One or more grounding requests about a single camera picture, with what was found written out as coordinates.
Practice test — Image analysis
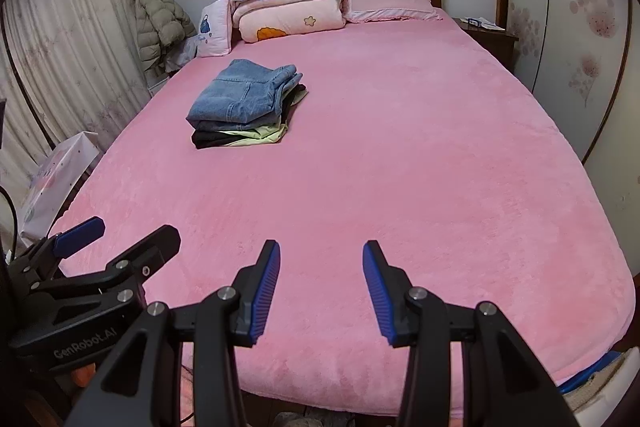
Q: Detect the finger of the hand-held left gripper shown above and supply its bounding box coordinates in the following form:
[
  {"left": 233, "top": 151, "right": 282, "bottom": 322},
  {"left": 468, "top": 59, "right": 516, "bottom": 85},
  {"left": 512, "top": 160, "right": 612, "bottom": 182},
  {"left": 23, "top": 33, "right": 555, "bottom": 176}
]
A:
[
  {"left": 10, "top": 216, "right": 107, "bottom": 281},
  {"left": 32, "top": 225, "right": 182, "bottom": 306}
]

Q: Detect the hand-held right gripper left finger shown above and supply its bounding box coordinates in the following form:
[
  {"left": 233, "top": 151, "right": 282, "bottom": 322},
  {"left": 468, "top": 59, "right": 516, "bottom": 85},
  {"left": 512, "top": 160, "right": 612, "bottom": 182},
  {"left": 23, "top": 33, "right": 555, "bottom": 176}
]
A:
[{"left": 65, "top": 239, "right": 282, "bottom": 427}]

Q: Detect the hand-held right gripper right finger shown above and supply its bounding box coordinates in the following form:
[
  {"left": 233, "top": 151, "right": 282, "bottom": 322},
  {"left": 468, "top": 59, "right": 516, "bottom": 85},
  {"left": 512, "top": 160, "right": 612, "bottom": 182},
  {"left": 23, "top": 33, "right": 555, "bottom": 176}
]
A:
[{"left": 362, "top": 240, "right": 576, "bottom": 427}]

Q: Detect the blue denim jacket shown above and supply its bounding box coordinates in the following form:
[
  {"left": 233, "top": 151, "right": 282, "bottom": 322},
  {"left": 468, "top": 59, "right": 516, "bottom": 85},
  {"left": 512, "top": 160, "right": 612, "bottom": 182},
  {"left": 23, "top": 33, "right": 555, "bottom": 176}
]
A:
[{"left": 186, "top": 58, "right": 306, "bottom": 134}]

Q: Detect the white printed bag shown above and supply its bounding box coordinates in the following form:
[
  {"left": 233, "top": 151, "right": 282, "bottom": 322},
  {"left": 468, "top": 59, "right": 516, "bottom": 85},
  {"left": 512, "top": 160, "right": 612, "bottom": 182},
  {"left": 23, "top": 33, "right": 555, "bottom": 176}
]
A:
[{"left": 20, "top": 132, "right": 103, "bottom": 240}]

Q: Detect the bed with pink cover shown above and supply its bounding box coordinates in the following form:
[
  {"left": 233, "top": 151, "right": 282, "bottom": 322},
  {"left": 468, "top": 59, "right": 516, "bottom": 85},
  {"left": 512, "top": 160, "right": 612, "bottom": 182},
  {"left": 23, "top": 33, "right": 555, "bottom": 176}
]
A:
[{"left": 47, "top": 4, "right": 637, "bottom": 408}]

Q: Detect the light green black garment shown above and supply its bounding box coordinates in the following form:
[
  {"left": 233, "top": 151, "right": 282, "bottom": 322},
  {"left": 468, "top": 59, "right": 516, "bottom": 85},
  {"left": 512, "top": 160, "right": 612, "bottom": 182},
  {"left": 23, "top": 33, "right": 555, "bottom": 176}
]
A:
[{"left": 191, "top": 84, "right": 308, "bottom": 151}]

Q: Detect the pale cloth under coat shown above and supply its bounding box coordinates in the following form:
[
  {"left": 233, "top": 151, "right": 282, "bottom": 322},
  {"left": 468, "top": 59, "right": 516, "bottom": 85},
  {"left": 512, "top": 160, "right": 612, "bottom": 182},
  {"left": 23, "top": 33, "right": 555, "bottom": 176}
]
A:
[{"left": 162, "top": 38, "right": 201, "bottom": 74}]

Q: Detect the white patterned curtain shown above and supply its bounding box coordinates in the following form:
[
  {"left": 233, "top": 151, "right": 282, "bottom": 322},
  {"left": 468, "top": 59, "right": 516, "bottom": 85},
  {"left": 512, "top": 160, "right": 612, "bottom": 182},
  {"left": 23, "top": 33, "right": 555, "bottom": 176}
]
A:
[{"left": 0, "top": 0, "right": 151, "bottom": 228}]

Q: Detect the beige puffer coat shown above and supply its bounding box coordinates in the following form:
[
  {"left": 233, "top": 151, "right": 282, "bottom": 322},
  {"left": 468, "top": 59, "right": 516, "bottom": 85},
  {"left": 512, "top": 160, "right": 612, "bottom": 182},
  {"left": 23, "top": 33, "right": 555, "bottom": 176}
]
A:
[{"left": 125, "top": 0, "right": 197, "bottom": 75}]

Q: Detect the small white pink cushion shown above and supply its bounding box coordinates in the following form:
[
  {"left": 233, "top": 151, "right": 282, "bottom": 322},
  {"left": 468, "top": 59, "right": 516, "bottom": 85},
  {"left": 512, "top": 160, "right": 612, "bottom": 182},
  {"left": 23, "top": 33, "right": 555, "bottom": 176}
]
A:
[{"left": 195, "top": 0, "right": 233, "bottom": 58}]

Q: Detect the blue and beige bedding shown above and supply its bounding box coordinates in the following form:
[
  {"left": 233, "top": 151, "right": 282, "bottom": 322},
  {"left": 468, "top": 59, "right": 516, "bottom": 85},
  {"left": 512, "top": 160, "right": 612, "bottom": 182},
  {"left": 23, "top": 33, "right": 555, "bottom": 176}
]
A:
[{"left": 557, "top": 349, "right": 640, "bottom": 413}]

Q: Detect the pink cartoon folded quilt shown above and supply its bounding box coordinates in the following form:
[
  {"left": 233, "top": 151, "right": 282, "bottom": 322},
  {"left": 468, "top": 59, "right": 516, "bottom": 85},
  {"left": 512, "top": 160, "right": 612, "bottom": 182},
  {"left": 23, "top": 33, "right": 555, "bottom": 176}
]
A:
[{"left": 235, "top": 0, "right": 347, "bottom": 42}]

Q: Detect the wooden nightstand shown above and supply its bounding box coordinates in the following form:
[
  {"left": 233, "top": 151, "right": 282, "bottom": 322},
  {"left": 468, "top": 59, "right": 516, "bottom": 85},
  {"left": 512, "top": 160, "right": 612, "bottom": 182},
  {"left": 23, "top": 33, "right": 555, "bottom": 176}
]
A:
[{"left": 452, "top": 16, "right": 520, "bottom": 70}]

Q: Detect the pink pillow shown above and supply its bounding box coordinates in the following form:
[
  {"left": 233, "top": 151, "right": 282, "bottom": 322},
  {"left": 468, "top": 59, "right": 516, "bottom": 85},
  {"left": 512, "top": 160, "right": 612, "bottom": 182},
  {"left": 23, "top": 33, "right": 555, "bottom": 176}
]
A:
[{"left": 342, "top": 0, "right": 443, "bottom": 24}]

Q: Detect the papers and small box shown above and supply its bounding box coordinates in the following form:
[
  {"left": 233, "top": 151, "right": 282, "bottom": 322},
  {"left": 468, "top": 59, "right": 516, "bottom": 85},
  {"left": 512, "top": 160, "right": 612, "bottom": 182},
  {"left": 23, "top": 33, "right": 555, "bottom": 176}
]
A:
[{"left": 462, "top": 16, "right": 506, "bottom": 30}]

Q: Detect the floral wardrobe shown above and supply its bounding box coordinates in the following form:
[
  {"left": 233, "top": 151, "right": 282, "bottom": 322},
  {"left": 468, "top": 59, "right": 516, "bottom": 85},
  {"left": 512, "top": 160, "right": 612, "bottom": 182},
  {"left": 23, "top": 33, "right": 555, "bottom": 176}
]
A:
[{"left": 490, "top": 0, "right": 640, "bottom": 188}]

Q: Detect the black cable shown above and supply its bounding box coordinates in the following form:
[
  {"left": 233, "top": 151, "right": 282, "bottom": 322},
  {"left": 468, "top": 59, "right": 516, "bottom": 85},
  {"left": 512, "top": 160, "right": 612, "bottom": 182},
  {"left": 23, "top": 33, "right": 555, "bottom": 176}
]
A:
[{"left": 0, "top": 184, "right": 23, "bottom": 258}]

